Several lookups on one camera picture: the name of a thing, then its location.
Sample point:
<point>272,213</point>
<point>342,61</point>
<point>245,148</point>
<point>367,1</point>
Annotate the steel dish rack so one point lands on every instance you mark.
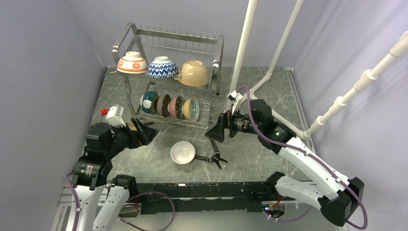
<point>179,48</point>

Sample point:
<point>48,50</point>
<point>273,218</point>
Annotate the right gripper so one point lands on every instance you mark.
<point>225,121</point>

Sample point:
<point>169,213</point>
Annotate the aluminium rail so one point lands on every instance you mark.
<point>63,199</point>

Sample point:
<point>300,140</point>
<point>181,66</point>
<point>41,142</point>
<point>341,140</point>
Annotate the red patterned bowl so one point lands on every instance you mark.
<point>162,67</point>

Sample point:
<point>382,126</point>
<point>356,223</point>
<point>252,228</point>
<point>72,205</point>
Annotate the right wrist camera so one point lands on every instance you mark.
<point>236,99</point>

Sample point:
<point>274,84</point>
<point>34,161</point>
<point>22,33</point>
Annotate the plain white bowl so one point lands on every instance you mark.
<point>182,152</point>

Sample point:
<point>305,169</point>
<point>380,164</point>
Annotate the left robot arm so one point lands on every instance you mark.
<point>90,172</point>

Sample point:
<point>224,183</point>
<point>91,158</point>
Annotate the beige dark rimmed bowl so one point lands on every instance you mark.
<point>162,105</point>

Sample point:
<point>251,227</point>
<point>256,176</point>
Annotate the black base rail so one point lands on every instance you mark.
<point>154,202</point>

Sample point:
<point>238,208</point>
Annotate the orange floral bowl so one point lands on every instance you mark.
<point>132,63</point>

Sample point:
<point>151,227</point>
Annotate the teal white bowl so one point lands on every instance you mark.
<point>148,102</point>

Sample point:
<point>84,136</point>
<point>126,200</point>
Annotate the yellow handled pliers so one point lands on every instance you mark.
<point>148,123</point>

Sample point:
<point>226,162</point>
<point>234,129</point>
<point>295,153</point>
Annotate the white pipe frame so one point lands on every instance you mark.
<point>330,45</point>

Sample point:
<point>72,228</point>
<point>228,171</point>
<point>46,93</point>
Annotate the brown floral bowl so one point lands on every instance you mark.
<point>175,107</point>

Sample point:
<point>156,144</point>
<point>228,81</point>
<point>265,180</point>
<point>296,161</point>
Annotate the yellow teal patterned bowl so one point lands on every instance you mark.
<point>191,109</point>

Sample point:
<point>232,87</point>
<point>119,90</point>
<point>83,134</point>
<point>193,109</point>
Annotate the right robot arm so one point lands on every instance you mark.
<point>334,194</point>

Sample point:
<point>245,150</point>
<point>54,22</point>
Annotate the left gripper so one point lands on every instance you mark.
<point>146,134</point>

